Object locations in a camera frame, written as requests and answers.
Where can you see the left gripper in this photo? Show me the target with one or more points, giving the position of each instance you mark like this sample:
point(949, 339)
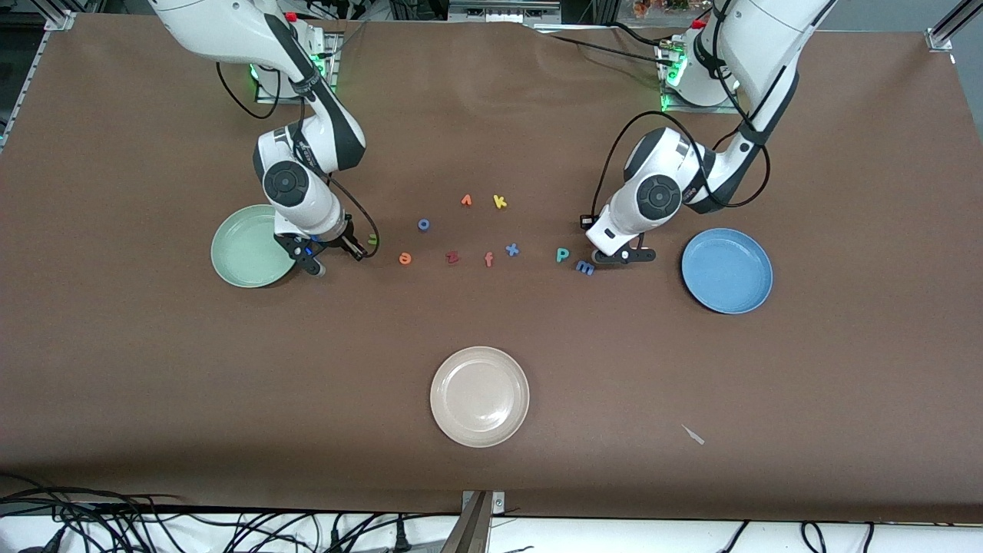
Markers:
point(584, 224)

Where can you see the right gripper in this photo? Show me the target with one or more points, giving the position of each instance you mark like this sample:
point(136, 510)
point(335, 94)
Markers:
point(346, 239)

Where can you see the blue foam letter m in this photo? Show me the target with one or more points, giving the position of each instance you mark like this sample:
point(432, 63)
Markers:
point(585, 266)

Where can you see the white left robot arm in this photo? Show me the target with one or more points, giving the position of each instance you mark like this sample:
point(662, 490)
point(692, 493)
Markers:
point(768, 38)

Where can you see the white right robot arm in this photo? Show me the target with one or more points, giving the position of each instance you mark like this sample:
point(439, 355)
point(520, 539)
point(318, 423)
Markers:
point(230, 31)

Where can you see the light green plate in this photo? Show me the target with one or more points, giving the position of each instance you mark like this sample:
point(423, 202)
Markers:
point(246, 250)

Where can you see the blue plate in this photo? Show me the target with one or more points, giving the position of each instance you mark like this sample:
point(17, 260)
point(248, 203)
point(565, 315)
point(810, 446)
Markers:
point(726, 273)

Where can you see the beige plate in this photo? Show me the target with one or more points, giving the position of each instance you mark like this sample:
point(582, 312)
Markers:
point(480, 395)

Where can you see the brown table cover sheet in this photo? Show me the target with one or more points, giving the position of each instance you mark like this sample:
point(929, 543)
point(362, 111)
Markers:
point(153, 346)

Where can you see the orange colourful object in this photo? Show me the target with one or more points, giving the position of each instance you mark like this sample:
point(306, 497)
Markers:
point(653, 8)

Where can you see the grey metal box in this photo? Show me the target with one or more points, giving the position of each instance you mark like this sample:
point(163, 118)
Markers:
point(499, 11)

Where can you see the small white paper scrap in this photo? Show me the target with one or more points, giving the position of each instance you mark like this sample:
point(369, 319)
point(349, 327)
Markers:
point(693, 435)

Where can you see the black power plug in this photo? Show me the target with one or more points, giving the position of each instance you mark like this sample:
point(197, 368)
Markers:
point(400, 534)

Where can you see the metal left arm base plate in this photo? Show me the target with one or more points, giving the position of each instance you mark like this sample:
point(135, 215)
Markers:
point(691, 110)

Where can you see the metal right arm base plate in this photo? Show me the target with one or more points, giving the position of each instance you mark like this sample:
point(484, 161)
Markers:
point(263, 97)

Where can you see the metal clamp bracket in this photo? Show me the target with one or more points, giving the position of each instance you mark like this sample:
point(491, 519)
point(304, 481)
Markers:
point(498, 501)

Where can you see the grey camera pole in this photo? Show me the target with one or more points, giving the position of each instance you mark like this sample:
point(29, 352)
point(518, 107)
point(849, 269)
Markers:
point(468, 530)

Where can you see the aluminium frame rail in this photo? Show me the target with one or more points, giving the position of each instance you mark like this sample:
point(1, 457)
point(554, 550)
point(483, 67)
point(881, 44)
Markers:
point(34, 71)

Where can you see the aluminium corner bracket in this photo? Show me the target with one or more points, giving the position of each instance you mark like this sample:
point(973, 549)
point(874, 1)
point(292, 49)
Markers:
point(938, 38)

